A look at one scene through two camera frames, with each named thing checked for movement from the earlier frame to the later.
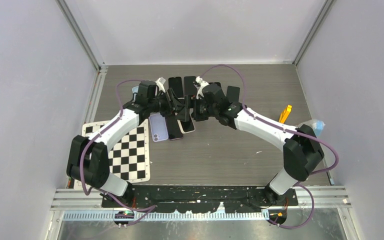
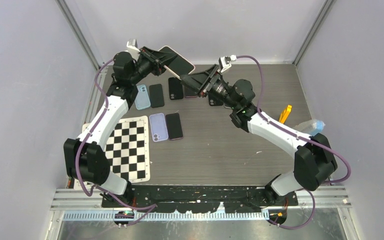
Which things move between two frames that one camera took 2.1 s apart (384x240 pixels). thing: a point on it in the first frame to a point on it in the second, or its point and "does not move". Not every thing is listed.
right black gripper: [196, 116] to [204, 81]
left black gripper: [174, 102] to [156, 59]
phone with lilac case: [174, 130] does not move
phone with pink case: [187, 127] to [180, 65]
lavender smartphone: [158, 127] does not move
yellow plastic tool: [285, 114] does not move
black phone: [176, 84] does not move
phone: [189, 88] does not move
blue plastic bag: [317, 125] does not move
